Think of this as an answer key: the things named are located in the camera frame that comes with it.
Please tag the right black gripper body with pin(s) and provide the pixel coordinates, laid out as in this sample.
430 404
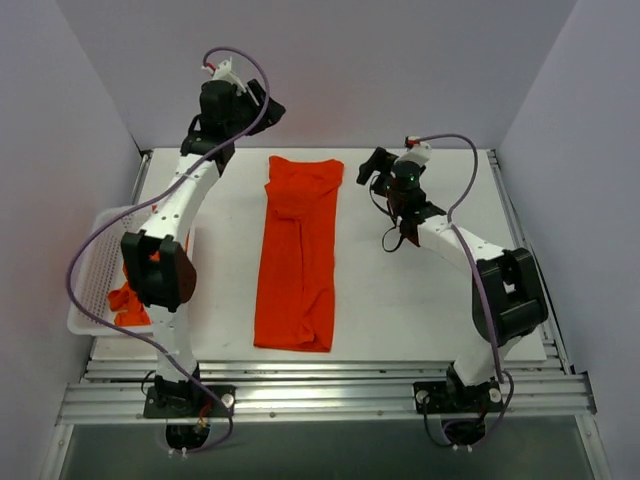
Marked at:
377 163

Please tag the orange t-shirt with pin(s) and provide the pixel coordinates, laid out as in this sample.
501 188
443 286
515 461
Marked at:
296 300
130 305

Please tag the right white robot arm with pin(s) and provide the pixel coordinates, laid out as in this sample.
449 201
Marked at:
507 299

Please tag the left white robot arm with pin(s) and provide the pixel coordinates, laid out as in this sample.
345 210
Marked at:
193 178

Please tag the white plastic basket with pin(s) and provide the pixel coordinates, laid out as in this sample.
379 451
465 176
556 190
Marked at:
101 272

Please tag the orange t-shirt in basket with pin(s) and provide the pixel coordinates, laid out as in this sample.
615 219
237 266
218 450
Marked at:
130 305

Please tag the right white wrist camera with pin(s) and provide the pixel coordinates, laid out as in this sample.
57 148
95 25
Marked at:
416 151

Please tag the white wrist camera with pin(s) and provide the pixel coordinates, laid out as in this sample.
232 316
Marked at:
224 72
416 151

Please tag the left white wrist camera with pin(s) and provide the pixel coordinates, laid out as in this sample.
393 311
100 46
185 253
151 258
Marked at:
224 72

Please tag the left aluminium side rail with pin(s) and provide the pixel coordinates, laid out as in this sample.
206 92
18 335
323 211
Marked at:
140 176

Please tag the aluminium side rail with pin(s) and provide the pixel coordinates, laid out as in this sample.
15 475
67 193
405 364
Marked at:
548 328
140 176

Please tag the right aluminium side rail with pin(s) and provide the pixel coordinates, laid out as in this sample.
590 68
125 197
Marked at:
548 328

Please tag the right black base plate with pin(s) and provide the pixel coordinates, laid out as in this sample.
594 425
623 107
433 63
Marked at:
438 397

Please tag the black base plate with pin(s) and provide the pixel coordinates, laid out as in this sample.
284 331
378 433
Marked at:
162 405
438 397

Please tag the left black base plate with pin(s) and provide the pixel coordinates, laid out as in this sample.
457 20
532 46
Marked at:
162 405

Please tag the aluminium front rail frame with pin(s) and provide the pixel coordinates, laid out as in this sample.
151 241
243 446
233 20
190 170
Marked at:
110 391

